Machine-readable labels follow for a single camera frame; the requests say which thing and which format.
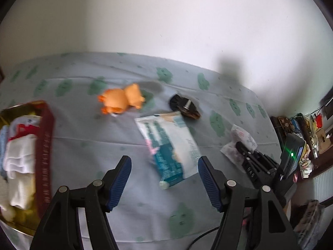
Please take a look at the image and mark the grey bedsheet with green print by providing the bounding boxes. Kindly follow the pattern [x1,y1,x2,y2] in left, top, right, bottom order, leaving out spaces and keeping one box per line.
[0,51,284,243]

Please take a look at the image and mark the orange plush toy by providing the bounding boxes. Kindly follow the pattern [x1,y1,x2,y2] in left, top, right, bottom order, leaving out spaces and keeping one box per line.
[97,83,145,116]

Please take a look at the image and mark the red and white cloth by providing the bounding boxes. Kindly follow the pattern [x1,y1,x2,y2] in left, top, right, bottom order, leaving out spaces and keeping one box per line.
[9,115,42,142]

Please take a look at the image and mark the black cable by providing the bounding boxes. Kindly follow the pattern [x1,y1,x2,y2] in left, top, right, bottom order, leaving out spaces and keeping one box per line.
[187,215,250,250]

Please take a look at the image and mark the black round hair accessory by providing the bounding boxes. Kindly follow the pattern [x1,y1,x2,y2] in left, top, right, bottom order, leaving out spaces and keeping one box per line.
[169,94,201,120]

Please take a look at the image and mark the white radiator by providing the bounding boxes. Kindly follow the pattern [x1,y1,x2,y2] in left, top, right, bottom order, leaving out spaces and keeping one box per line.
[313,168,333,206]

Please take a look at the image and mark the white pink tissue packet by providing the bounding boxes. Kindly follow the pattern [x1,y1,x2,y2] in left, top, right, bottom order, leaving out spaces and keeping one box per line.
[220,124,257,174]

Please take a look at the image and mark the cluttered wooden side table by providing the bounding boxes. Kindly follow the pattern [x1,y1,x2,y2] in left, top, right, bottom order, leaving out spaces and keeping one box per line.
[271,112,333,180]

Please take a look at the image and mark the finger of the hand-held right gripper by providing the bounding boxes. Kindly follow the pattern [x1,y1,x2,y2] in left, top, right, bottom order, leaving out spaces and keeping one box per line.
[243,159,272,188]
[235,141,280,173]

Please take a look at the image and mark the white socks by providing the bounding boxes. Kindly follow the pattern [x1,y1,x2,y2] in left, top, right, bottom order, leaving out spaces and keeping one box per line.
[4,134,37,174]

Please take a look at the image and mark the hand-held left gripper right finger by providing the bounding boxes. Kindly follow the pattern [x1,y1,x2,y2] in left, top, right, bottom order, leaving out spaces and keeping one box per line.
[198,156,299,250]

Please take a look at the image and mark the white teal wet wipes packet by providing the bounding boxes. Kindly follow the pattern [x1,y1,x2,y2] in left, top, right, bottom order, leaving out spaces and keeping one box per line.
[134,111,202,190]

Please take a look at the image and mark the white round soft bundle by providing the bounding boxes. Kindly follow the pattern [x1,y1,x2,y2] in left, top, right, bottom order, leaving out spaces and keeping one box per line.
[1,206,16,220]

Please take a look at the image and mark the striped woven basket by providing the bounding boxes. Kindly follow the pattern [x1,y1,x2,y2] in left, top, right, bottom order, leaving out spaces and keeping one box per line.
[293,199,326,240]

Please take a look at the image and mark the red box with gold interior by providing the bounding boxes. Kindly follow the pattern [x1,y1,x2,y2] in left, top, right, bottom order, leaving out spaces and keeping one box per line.
[0,100,55,237]

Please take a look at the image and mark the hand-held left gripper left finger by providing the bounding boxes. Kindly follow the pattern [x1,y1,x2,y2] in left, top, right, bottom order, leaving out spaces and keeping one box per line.
[30,155,132,250]

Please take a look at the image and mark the light blue cloth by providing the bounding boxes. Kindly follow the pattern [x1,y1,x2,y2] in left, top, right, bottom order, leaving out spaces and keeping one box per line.
[0,125,9,178]

